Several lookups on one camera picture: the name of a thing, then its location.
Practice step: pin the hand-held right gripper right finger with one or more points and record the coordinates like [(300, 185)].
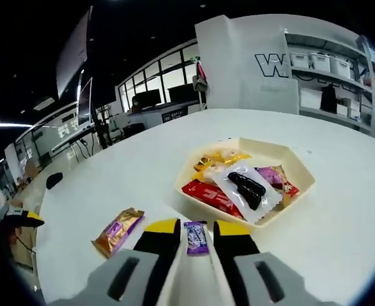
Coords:
[(231, 252)]

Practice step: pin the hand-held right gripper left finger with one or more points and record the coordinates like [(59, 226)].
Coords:
[(155, 245)]

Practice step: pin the small purple food packet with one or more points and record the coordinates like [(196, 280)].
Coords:
[(196, 239)]

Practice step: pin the white food tongs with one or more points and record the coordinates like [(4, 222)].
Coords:
[(171, 280)]

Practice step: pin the gold purple food packet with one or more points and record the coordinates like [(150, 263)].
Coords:
[(117, 232)]

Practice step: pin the red bar food packet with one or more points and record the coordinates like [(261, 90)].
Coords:
[(206, 194)]

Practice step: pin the black food clear packet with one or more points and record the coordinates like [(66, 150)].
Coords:
[(247, 188)]

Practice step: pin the purple gold-edged food packet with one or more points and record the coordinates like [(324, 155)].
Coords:
[(270, 175)]

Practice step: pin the small gold food packet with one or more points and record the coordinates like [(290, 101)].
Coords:
[(202, 163)]

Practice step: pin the cream hexagonal container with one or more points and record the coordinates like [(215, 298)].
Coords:
[(263, 147)]

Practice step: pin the small black object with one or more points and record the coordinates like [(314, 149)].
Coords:
[(54, 180)]

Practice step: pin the ceiling light strip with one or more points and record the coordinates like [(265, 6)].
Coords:
[(12, 125), (81, 83)]

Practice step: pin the white standing desk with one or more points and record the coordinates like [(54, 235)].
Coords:
[(69, 141)]

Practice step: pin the white ceiling unit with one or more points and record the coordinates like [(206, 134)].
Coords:
[(44, 103)]

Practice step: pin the desk monitor with text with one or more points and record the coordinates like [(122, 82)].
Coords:
[(84, 102)]

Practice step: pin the dark office counter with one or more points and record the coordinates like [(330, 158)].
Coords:
[(149, 118)]

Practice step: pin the black monitor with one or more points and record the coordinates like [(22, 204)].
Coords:
[(182, 93), (149, 97)]

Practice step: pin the large hanging display screen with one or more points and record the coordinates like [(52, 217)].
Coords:
[(74, 54)]

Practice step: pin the grey metal shelving unit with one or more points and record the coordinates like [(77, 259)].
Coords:
[(327, 115)]

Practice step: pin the coat stand with bag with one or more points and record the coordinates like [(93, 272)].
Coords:
[(200, 83)]

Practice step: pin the white cardboard box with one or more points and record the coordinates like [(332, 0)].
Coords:
[(310, 98)]

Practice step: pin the black bag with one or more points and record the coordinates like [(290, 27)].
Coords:
[(328, 99)]

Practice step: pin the small white boxes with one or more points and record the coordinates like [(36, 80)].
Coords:
[(348, 108)]

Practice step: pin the white storage bin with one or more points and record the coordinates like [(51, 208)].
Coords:
[(300, 60), (321, 62), (342, 68)]

